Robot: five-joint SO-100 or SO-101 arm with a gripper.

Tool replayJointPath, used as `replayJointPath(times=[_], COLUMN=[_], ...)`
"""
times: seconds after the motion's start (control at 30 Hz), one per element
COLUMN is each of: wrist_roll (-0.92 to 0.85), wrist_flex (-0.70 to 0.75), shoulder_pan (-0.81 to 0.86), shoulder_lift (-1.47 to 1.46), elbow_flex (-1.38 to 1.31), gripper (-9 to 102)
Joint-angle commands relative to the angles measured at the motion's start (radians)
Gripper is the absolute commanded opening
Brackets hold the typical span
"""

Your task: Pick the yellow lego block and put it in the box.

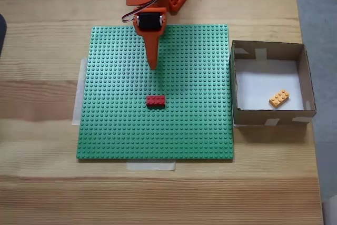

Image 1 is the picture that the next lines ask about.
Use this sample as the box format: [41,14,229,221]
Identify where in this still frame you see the yellow lego block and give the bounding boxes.
[268,89,291,109]

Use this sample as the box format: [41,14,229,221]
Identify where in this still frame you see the red lego block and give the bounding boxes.
[146,95,166,109]

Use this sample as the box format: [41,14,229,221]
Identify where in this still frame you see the green lego baseplate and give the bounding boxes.
[75,24,235,162]

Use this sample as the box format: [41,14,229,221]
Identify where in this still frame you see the brown cardboard box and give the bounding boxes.
[229,40,317,129]

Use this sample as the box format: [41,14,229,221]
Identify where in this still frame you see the masking tape strip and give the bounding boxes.
[71,56,89,126]
[125,160,176,172]

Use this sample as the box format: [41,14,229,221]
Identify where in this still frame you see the white paper sheet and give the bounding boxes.
[234,58,305,111]

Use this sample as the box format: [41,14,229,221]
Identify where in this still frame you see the black flat object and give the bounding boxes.
[0,13,7,58]

